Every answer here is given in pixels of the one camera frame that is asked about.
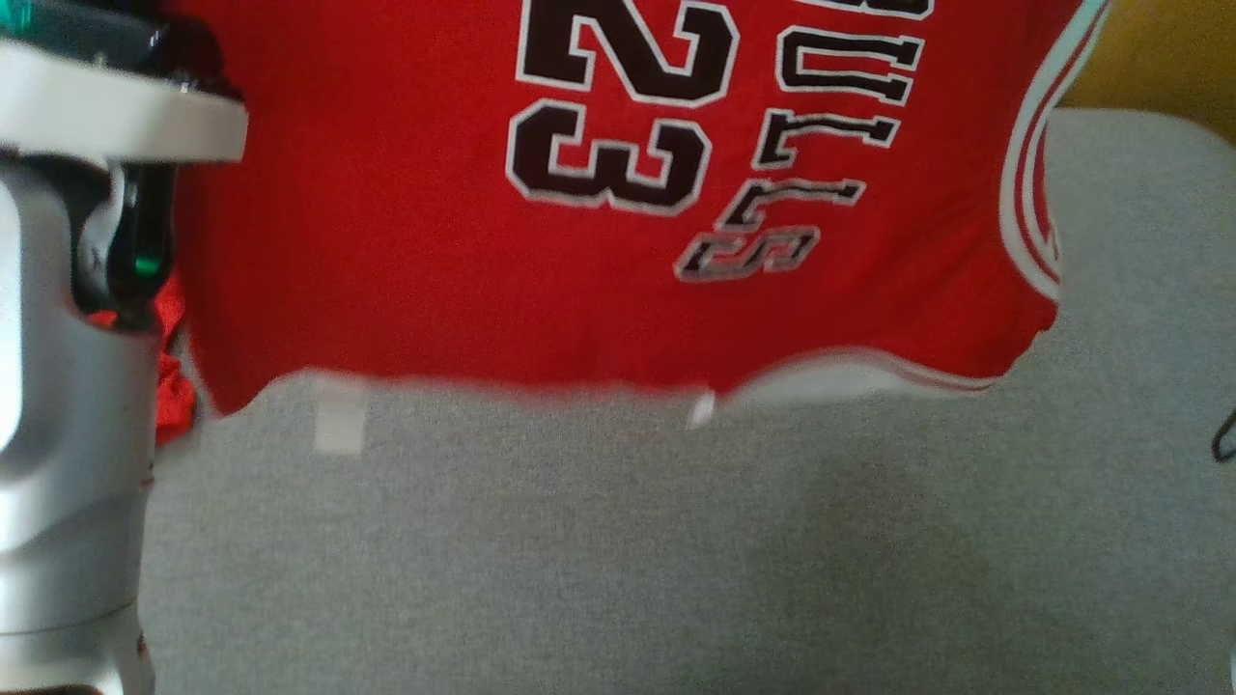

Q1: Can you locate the red mesh garment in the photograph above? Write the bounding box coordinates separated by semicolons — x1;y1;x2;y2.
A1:
153;273;201;447

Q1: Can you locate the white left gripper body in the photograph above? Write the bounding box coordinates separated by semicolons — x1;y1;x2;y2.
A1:
0;39;250;335

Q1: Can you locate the mustard yellow panel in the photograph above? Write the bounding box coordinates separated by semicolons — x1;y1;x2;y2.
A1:
1057;0;1236;148

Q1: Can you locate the red basketball jersey white trim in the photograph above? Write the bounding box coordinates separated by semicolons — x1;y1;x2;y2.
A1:
159;0;1111;457

